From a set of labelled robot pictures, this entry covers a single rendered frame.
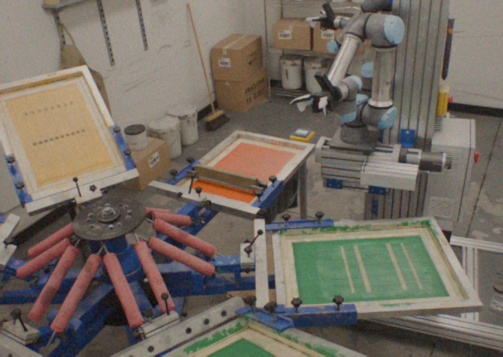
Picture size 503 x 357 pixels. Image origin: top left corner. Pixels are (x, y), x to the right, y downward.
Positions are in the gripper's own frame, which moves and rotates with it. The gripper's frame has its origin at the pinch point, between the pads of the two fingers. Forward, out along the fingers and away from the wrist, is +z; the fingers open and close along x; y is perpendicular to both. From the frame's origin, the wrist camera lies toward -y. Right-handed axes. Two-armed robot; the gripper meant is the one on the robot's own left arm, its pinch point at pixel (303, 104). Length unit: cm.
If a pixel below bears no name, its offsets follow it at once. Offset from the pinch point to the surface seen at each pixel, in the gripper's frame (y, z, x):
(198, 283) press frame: 66, 51, 26
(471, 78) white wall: 115, -388, 103
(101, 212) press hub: 29, 71, 54
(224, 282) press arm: 72, 40, 25
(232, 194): 63, -8, 69
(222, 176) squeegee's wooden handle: 55, -11, 77
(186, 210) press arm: 55, 25, 65
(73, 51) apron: -4, -36, 280
